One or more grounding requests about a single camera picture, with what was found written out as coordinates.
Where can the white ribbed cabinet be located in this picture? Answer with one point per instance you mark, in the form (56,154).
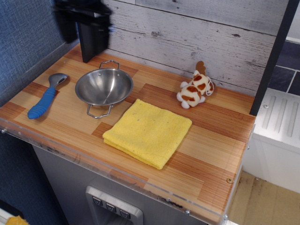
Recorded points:
(273,152)

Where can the dark left upright post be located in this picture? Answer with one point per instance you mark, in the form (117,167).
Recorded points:
(90,40)

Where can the silver dispenser button panel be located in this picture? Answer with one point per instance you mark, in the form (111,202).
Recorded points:
(109,210)

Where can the dark right upright post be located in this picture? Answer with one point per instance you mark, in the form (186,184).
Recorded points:
(274,55)

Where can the small steel wok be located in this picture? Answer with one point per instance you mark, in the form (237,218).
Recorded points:
(106,86)

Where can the blue handled ice cream scoop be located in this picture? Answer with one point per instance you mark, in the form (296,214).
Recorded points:
(43,104)

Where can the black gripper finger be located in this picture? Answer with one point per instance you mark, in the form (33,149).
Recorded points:
(101,29)
(67,28)

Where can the clear acrylic edge guard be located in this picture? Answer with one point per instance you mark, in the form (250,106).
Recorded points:
(199,177)

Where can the dark upright post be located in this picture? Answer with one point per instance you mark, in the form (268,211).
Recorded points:
(274,55)
(90,40)

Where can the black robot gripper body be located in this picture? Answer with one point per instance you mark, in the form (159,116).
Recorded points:
(90,11)

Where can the yellow object at corner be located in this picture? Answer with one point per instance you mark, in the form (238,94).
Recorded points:
(17,220)

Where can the folded yellow cloth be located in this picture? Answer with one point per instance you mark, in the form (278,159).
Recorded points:
(148,133)

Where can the plush shrimp toy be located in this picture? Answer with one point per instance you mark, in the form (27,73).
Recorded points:
(193,93)

